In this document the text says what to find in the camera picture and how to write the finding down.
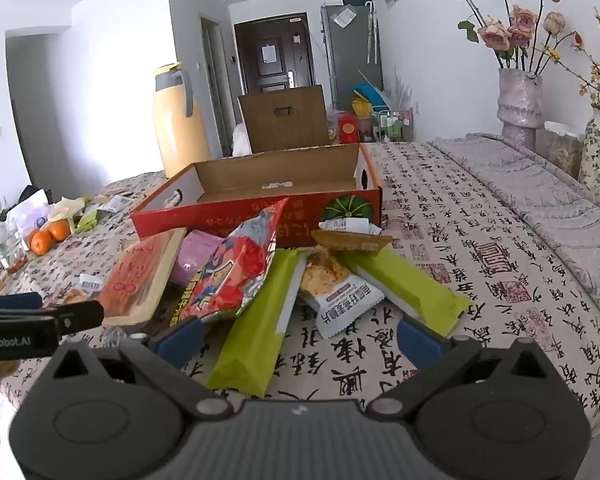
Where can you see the cream crumpled tissue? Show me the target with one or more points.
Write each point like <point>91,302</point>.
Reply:
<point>67,207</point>

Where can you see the brown-topped snack packet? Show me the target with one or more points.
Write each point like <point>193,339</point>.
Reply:
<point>352,242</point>

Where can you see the pink textured vase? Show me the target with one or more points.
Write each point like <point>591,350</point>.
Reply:
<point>520,105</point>

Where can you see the orange snack box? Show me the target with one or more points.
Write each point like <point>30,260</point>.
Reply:
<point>140,280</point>

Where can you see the dark brown door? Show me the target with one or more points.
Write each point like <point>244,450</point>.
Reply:
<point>275,55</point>

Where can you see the small white wrapper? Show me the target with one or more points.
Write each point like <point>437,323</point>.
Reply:
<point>116,203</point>

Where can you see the red gift box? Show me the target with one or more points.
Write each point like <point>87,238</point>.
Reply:
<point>349,129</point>

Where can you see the floral patterned vase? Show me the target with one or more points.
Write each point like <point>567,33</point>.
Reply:
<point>596,155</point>

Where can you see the clear glass jar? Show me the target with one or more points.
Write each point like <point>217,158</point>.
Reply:
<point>5,250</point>

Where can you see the grey refrigerator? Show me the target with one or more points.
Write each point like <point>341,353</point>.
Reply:
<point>352,55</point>

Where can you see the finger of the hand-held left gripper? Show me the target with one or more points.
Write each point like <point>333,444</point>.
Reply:
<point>10,301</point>
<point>82,316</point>

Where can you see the yellow thermos jug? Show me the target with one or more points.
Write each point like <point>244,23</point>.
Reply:
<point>180,130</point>

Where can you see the white cracker packet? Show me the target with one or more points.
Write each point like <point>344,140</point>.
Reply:
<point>337,305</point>

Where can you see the white plastic bag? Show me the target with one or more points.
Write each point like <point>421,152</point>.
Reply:
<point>25,215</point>

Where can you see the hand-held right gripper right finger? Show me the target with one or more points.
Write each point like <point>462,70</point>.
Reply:
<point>420,342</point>

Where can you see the paper sheet on refrigerator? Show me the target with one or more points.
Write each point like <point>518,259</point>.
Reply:
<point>344,16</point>

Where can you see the small white sachet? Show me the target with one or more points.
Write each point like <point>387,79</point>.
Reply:
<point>91,282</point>

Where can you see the pink snack packet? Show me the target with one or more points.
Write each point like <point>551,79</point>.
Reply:
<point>195,255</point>

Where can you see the red foil snack bag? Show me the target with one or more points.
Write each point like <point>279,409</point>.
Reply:
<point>235,270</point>

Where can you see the yellow bag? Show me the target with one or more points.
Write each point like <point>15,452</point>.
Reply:
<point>360,107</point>

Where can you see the red pumpkin-print cardboard box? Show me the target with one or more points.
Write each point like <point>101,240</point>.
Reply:
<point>230,210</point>

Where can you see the black bag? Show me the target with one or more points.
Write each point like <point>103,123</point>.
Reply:
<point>27,194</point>

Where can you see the dried pink roses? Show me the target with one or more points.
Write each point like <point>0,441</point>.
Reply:
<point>522,20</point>

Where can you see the white folded umbrella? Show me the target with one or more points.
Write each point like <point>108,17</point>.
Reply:
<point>373,35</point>

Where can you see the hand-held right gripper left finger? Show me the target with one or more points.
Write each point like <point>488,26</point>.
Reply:
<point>180,342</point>

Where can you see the calligraphy printed tablecloth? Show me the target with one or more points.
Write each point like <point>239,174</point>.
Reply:
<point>430,200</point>

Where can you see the clear food container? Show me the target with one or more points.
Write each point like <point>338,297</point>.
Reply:
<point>562,152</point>

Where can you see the grey patterned folded cloth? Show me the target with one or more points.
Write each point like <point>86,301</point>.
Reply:
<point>555,200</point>

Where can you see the green snack packet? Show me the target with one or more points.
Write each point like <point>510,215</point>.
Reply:
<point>260,330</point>
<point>405,285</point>

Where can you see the small green packet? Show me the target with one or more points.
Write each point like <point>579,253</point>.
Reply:
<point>87,219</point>

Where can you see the blue plastic bin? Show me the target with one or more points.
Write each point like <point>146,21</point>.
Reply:
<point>367,92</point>

